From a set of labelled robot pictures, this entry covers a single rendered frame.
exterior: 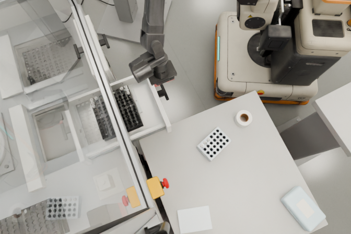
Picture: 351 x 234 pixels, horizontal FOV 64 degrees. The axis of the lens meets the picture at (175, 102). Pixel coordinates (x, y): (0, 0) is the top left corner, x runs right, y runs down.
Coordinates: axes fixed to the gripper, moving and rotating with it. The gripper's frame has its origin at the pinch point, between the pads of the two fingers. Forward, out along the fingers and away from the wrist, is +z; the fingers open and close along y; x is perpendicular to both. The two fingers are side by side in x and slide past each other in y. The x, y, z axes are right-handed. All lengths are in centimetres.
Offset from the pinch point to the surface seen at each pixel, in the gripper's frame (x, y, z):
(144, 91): -3.8, 7.4, 11.7
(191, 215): 50, 10, 18
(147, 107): 3.3, 8.8, 11.8
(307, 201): 64, -34, 16
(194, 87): -25, -32, 95
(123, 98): -2.0, 16.5, 5.3
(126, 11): -95, -7, 76
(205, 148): 28.5, -6.7, 17.2
